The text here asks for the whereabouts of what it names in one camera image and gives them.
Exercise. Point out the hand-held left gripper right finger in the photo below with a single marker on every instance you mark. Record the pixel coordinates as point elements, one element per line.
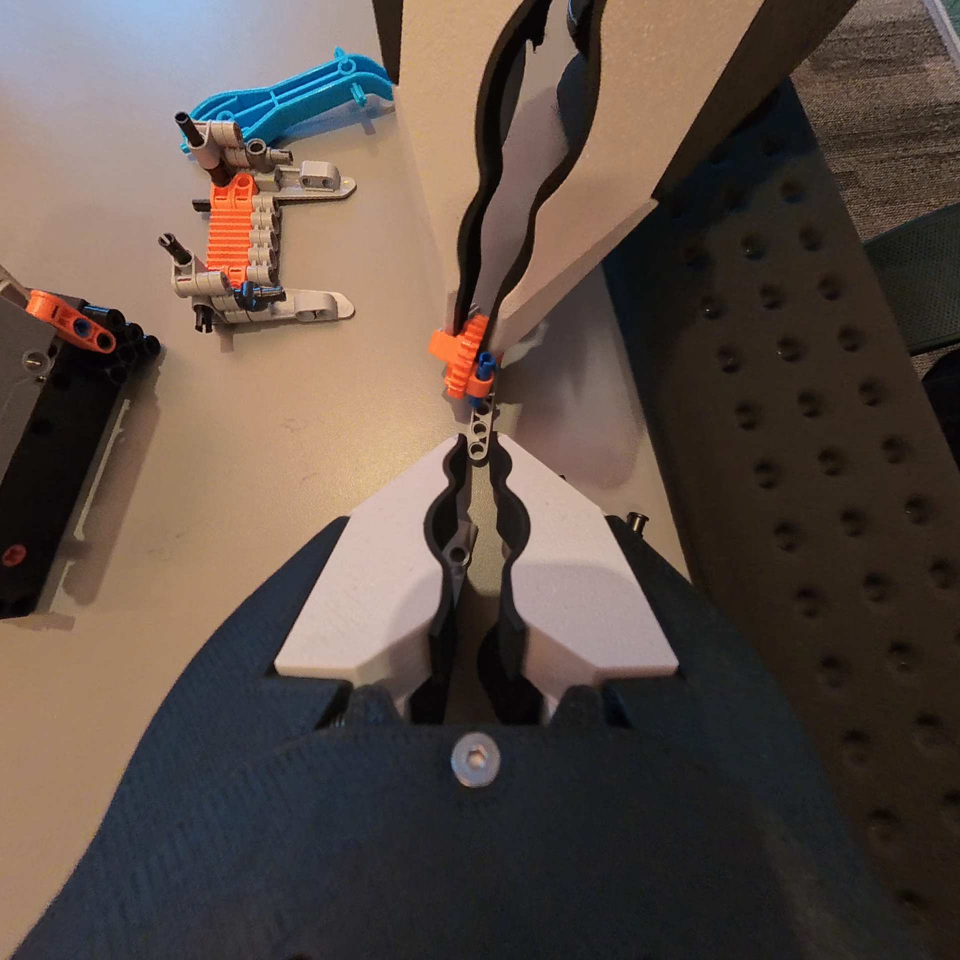
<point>592,600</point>

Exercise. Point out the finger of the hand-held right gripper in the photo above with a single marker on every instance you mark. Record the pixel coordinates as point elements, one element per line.
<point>442,112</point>
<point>660,97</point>

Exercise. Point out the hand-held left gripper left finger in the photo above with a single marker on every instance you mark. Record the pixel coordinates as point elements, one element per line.
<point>360,600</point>

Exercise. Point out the grey toy beam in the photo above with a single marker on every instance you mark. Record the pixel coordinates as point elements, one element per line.
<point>480,431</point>

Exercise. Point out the orange toy gear assembly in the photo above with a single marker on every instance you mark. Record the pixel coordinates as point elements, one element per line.
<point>457,360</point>

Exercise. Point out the black toy pin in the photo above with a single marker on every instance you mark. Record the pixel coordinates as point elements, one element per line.
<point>637,521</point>

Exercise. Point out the cyan plastic separator tool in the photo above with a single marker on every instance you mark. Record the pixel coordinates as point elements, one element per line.
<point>300,90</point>

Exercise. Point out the orange grey ribbed toy model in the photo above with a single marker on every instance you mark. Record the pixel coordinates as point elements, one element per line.
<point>232,232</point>

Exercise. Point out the black perforated chair seat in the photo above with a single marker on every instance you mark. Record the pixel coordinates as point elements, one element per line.
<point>810,450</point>

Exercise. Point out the black grey toy motor model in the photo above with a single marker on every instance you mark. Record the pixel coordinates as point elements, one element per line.
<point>45,450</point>

